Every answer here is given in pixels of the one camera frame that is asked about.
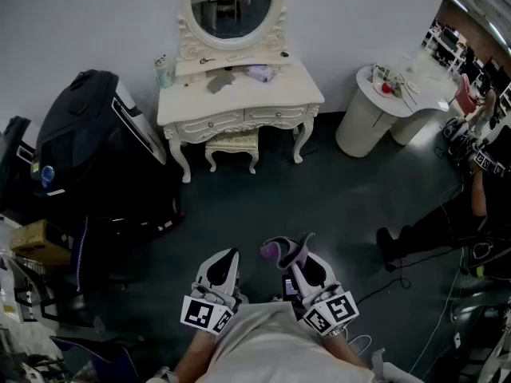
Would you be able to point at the white plate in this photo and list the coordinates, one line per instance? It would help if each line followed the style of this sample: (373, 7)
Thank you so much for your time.
(379, 92)

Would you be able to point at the person's white shirt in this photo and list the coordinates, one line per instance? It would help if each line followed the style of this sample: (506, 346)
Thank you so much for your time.
(271, 345)

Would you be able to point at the purple tissue pack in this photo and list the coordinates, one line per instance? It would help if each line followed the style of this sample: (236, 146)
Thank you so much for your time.
(260, 73)

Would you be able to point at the person's right forearm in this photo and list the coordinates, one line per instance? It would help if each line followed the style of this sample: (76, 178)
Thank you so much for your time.
(343, 349)

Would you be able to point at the purple cloth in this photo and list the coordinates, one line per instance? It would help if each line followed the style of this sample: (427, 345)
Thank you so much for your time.
(275, 249)

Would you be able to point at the pink chair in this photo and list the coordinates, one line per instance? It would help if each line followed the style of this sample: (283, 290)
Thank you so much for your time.
(465, 94)

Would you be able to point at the black and white massage chair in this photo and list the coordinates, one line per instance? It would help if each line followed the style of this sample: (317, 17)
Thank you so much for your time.
(80, 134)
(14, 162)

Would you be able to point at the black garment with white stripe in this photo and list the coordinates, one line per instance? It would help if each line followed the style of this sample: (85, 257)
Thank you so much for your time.
(100, 253)

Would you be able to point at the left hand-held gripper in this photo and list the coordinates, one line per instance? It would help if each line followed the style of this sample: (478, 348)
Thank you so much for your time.
(199, 313)

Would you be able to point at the white round side table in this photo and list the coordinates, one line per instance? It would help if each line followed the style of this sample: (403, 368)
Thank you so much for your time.
(363, 126)

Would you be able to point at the person's left forearm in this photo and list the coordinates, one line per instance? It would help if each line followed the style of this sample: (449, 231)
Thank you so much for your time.
(195, 353)

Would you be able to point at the black eyelash curler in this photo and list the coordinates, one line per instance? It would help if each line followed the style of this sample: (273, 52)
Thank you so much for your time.
(207, 60)

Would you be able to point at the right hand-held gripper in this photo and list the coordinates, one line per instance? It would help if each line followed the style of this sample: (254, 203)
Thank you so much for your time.
(331, 313)

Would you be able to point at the ornate white oval mirror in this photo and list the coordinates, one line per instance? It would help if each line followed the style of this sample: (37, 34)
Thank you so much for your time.
(191, 42)

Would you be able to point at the white printed book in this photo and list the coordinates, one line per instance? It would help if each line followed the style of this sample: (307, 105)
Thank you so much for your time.
(381, 73)

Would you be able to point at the pale flower bouquet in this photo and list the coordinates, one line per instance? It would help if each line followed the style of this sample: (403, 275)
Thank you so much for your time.
(398, 86)

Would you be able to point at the red apple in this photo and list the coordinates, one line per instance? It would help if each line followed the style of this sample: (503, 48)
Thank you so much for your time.
(386, 88)

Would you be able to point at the cardboard box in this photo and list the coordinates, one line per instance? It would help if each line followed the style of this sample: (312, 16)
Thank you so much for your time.
(36, 242)

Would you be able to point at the small white flat box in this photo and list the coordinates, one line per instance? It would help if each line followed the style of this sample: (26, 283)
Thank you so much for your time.
(239, 58)

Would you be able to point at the silver wristwatch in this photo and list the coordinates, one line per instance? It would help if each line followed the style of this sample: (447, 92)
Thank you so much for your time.
(336, 332)

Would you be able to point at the white dressing table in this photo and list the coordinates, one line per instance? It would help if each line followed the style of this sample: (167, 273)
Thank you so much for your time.
(239, 98)

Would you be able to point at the white upholstered stool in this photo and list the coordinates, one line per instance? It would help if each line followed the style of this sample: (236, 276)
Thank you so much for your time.
(231, 138)

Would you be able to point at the gray cloth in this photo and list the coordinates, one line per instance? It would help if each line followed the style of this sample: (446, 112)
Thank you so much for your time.
(219, 83)

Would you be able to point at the cartoon print water bottle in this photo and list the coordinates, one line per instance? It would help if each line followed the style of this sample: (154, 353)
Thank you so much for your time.
(163, 74)

